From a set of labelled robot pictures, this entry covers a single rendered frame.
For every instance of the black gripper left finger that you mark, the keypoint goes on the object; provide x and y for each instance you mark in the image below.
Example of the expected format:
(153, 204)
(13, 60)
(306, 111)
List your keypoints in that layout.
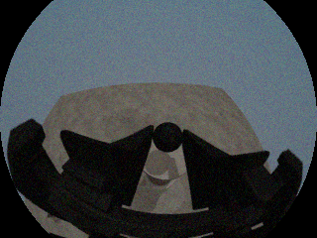
(122, 160)

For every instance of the glass french press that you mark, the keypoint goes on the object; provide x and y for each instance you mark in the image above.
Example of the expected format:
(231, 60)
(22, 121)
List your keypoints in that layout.
(165, 161)

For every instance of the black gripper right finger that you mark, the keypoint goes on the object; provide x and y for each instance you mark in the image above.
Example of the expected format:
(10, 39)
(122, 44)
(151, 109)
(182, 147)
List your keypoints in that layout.
(210, 170)

